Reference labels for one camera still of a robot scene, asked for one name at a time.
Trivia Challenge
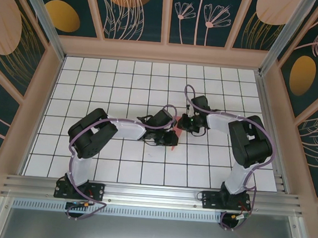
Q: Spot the pink square paper sheet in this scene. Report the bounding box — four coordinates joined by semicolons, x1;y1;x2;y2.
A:
170;115;190;153

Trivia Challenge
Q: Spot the grey metal sheet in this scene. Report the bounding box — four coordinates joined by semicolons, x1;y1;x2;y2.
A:
0;205;306;238

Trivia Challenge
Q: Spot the yellow plug connector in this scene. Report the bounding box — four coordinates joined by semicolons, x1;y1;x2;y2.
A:
229;211;251;223

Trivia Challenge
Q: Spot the small black circuit board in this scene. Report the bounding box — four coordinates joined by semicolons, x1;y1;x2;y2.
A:
65;199;94;212

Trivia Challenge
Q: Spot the long aluminium mounting rail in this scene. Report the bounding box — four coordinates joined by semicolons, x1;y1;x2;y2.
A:
1;168;308;221

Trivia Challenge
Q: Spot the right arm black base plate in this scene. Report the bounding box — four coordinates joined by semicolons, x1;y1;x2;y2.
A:
200;190;252;214

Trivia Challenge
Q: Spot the grey slotted cable duct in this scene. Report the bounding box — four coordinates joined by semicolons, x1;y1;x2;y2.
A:
12;197;224;226

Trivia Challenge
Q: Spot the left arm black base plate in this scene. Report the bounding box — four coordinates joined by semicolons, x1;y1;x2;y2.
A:
53;179;106;202

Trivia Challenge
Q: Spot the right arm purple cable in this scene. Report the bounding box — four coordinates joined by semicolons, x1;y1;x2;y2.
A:
172;84;283;235

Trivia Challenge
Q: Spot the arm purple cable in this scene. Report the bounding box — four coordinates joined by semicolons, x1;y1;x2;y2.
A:
172;84;283;235
63;96;179;229

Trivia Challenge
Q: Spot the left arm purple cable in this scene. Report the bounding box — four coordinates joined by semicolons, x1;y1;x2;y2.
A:
63;96;179;229

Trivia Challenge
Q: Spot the aluminium corner post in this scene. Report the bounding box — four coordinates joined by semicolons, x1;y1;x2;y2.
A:
257;0;312;80
9;0;71;61

